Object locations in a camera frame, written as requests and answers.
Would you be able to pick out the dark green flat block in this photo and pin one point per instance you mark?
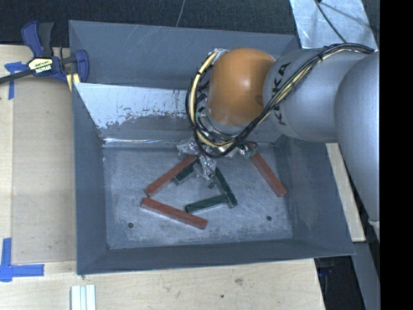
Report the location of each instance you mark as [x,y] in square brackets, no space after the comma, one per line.
[226,189]
[184,175]
[206,203]

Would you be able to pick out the red-brown flat block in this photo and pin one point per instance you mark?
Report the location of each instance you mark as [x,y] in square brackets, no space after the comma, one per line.
[268,174]
[167,177]
[174,213]

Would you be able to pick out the grey metal bin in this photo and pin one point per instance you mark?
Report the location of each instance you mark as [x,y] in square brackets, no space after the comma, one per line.
[135,224]

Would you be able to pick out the pale wood flat board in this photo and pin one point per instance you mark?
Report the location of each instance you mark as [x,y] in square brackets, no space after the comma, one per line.
[42,173]

